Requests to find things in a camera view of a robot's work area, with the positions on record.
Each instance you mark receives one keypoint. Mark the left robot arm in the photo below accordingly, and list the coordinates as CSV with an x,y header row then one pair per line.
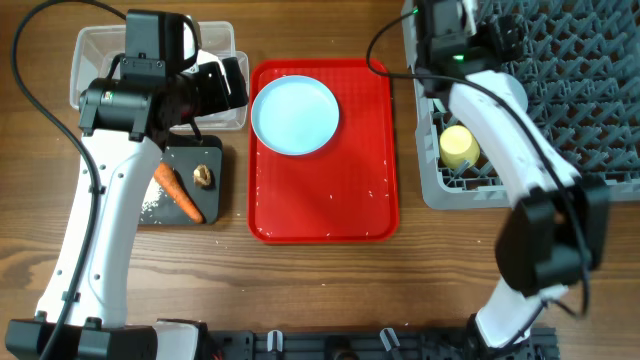
x,y
125,127

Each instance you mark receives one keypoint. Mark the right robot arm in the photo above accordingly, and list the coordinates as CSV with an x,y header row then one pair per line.
x,y
554,237

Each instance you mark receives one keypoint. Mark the brown food scrap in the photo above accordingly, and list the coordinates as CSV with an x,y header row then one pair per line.
x,y
202,177

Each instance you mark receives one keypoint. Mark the spilled white rice pile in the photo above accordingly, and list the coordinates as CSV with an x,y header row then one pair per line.
x,y
152,206

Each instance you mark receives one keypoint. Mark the yellow plastic cup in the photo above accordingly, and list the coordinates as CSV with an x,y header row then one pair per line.
x,y
457,145

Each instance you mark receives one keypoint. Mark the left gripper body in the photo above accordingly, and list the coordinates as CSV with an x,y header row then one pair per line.
x,y
212,94

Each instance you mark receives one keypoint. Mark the black plastic tray bin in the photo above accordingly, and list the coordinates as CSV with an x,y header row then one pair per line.
x,y
183,154

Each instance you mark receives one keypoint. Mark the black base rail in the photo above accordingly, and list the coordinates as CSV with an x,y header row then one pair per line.
x,y
429,344

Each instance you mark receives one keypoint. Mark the grey dishwasher rack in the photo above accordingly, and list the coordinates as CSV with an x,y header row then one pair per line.
x,y
580,71

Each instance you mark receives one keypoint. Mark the orange carrot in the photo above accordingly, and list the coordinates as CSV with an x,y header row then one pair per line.
x,y
164,175

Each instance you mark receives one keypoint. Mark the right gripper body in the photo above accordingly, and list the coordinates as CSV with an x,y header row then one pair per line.
x,y
484,37

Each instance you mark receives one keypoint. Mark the red serving tray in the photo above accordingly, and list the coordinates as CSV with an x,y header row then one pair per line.
x,y
347,190

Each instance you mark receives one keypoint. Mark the light blue bowl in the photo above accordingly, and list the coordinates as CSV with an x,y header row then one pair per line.
x,y
518,91

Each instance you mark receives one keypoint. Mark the light blue plate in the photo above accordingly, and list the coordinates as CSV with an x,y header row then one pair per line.
x,y
295,115

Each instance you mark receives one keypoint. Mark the clear plastic bin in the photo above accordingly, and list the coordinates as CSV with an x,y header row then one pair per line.
x,y
96,46

